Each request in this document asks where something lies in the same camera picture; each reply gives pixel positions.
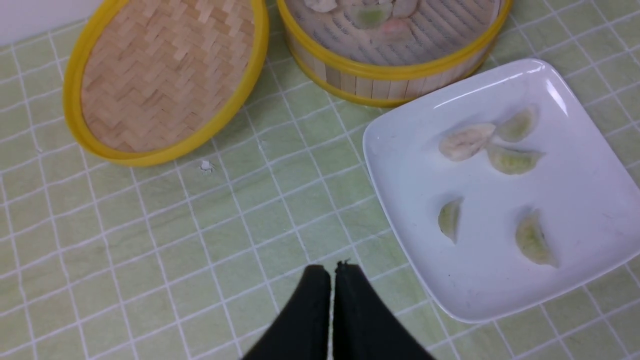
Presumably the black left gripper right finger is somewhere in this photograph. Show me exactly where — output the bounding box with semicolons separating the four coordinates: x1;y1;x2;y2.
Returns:
332;261;434;360

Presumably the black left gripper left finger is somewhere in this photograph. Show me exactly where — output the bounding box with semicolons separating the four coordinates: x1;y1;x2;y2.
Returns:
243;265;332;360

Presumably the green dumpling plate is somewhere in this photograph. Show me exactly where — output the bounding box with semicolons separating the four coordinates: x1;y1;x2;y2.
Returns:
438;197;464;244
514;209;560;269
494;105;538;143

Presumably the green dumpling plate front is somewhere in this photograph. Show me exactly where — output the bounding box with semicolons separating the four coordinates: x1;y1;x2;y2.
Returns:
514;209;560;269

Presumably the pale white dumpling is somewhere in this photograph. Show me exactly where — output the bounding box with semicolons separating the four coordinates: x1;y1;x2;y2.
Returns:
438;123;497;162

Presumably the green dumpling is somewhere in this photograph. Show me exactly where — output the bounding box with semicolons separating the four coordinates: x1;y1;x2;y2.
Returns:
486;144;546;175
349;2;393;30

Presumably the white square plate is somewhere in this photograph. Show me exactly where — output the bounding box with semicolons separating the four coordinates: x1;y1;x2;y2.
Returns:
362;58;640;323

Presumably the white crumb on tablecloth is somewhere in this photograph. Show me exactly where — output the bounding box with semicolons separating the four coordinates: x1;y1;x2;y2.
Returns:
199;160;216;174

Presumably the green checkered tablecloth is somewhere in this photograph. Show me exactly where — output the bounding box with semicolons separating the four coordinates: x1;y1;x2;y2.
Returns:
0;0;639;360

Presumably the bamboo steamer basket yellow rim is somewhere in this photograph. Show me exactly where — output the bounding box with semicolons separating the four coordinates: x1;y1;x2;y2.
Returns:
276;0;514;107

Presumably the bamboo steamer lid yellow rim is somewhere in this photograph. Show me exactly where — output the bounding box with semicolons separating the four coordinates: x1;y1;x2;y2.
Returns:
62;0;270;167

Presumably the pink dumpling in steamer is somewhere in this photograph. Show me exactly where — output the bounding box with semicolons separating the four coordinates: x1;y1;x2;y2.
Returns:
380;18;412;39

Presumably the green dumpling in steamer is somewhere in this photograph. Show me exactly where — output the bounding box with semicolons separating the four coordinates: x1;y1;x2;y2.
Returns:
349;2;393;30

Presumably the white dumpling in steamer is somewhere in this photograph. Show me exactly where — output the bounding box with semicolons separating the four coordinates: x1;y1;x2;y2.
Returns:
304;0;338;14

